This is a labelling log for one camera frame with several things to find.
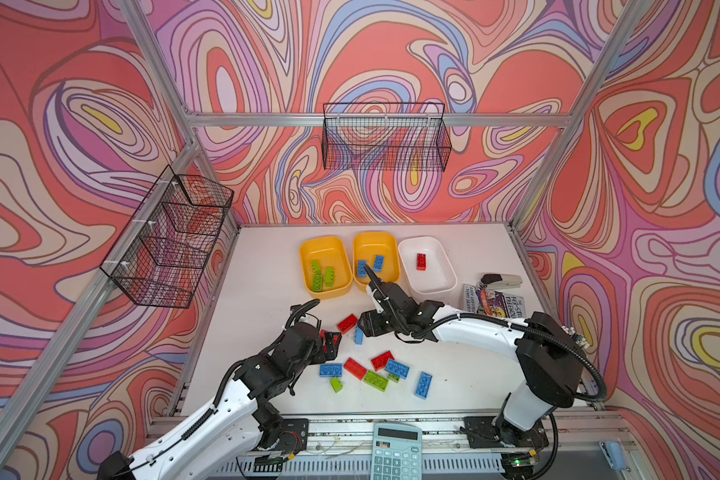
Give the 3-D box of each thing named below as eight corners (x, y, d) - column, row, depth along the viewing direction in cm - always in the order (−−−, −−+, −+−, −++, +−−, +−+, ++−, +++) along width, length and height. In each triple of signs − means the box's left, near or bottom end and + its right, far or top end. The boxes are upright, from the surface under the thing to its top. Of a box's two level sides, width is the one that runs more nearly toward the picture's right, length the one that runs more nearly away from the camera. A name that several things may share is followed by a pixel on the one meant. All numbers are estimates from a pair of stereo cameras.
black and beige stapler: (480, 293, 102) (485, 285, 98) (477, 281, 105) (481, 273, 102) (521, 293, 102) (527, 285, 98) (516, 281, 105) (522, 273, 102)
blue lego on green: (384, 370, 85) (384, 367, 83) (387, 361, 87) (388, 357, 84) (405, 379, 83) (407, 376, 81) (409, 370, 85) (410, 366, 83)
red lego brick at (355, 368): (342, 368, 86) (342, 365, 84) (350, 358, 88) (349, 355, 86) (361, 381, 84) (361, 379, 82) (368, 371, 86) (368, 368, 84)
